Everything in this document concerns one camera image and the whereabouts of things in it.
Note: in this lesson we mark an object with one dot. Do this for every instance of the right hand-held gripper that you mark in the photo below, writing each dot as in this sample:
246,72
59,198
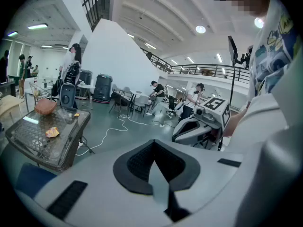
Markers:
216,104

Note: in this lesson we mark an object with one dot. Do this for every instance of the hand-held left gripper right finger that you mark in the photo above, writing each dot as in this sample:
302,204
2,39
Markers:
208,185

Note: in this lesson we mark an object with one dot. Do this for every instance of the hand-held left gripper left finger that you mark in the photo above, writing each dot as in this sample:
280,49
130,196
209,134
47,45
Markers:
94,188

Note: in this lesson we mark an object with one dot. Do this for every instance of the orange yellow snack packet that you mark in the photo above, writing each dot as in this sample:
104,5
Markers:
52,132

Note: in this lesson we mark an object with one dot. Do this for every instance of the red yellow snack packet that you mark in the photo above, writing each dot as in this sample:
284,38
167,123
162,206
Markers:
77,115

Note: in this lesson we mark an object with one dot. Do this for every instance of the wooden bowl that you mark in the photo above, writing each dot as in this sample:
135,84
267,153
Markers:
45,107

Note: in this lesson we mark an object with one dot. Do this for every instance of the person's right forearm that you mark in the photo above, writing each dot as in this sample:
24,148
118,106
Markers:
234,124

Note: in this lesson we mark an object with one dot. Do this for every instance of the black office chair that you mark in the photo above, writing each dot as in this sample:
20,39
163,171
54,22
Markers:
171,102

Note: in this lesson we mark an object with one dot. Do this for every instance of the grey chair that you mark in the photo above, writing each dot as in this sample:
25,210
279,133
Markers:
140,100

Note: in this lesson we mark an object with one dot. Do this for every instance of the dark blue chair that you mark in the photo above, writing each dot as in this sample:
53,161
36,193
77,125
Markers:
33,178

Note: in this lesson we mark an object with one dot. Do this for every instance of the black balcony railing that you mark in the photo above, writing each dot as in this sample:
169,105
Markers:
208,65

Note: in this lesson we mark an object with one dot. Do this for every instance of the glass top wicker table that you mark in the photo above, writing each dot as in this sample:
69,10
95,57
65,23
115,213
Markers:
33,138

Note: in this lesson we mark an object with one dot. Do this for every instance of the black monitor on stand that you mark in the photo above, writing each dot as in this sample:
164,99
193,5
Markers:
232,48

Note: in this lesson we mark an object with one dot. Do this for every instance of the black wheeled machine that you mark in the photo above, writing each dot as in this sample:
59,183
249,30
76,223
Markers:
85,77
102,89

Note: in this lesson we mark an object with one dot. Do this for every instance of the round white table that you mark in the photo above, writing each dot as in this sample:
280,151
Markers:
85,86

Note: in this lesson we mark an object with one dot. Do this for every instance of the round ceiling lamp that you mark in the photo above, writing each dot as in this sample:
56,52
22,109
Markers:
258,22
200,29

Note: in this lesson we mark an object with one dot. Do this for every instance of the person's white printed shirt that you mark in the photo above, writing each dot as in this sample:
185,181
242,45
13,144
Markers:
272,55

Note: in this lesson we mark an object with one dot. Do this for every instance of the light wooden curved counter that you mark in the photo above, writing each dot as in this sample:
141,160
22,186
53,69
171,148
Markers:
9,104

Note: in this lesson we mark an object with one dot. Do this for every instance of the dark grey desk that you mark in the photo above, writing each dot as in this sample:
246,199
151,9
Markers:
8,85

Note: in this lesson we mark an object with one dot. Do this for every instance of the black framed window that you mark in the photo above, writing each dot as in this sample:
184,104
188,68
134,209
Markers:
104,6

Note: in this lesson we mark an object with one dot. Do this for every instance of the long ceiling lamp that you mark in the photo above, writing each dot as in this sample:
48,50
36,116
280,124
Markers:
12,34
37,26

